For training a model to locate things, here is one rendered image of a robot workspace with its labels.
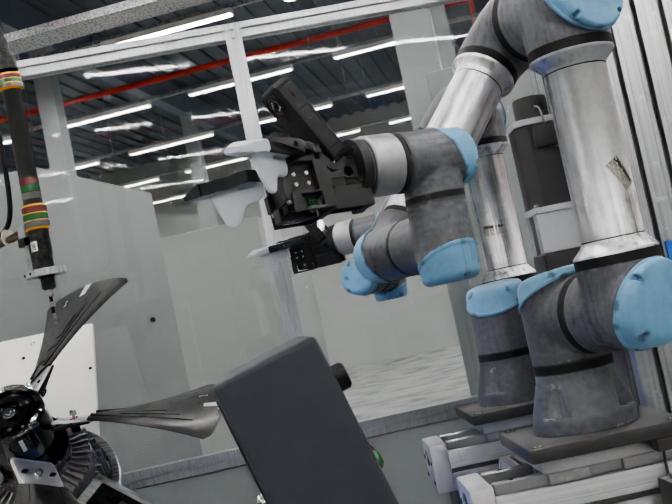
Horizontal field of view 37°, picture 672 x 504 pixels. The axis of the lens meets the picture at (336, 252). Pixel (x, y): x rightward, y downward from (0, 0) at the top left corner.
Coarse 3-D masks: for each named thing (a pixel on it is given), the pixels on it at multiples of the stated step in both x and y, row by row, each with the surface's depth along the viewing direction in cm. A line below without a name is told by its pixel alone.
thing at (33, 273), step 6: (18, 228) 178; (24, 228) 177; (18, 234) 179; (24, 234) 177; (18, 240) 178; (24, 240) 176; (24, 246) 177; (30, 246) 176; (30, 252) 176; (30, 258) 176; (30, 264) 176; (30, 270) 177; (36, 270) 172; (42, 270) 172; (48, 270) 172; (54, 270) 173; (60, 270) 174; (66, 270) 176; (24, 276) 174; (30, 276) 172; (36, 276) 172
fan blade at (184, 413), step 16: (208, 384) 185; (160, 400) 180; (176, 400) 178; (192, 400) 177; (208, 400) 176; (96, 416) 170; (112, 416) 170; (128, 416) 169; (144, 416) 169; (160, 416) 169; (176, 416) 169; (192, 416) 169; (208, 416) 170; (176, 432) 164; (192, 432) 164; (208, 432) 165
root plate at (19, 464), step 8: (16, 464) 165; (24, 464) 166; (32, 464) 168; (40, 464) 169; (48, 464) 171; (16, 472) 163; (32, 472) 166; (48, 472) 169; (56, 472) 170; (24, 480) 163; (32, 480) 164; (40, 480) 166; (48, 480) 167; (56, 480) 169
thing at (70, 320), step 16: (80, 288) 197; (96, 288) 193; (112, 288) 189; (80, 304) 191; (96, 304) 186; (48, 320) 198; (64, 320) 190; (80, 320) 184; (48, 336) 192; (64, 336) 183; (48, 352) 184
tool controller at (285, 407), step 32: (288, 352) 95; (320, 352) 95; (224, 384) 94; (256, 384) 94; (288, 384) 95; (320, 384) 95; (224, 416) 96; (256, 416) 94; (288, 416) 94; (320, 416) 95; (352, 416) 95; (256, 448) 94; (288, 448) 94; (320, 448) 94; (352, 448) 95; (256, 480) 95; (288, 480) 94; (320, 480) 94; (352, 480) 94; (384, 480) 95
